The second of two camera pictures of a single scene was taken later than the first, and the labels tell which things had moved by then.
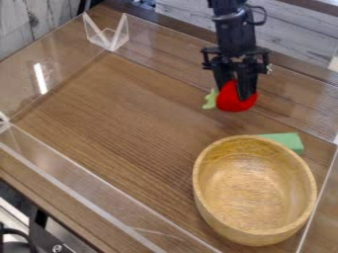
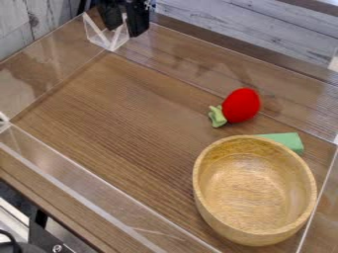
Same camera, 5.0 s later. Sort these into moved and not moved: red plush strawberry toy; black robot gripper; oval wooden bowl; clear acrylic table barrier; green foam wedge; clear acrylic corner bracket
Moved: red plush strawberry toy; black robot gripper
Not moved: clear acrylic table barrier; clear acrylic corner bracket; green foam wedge; oval wooden bowl
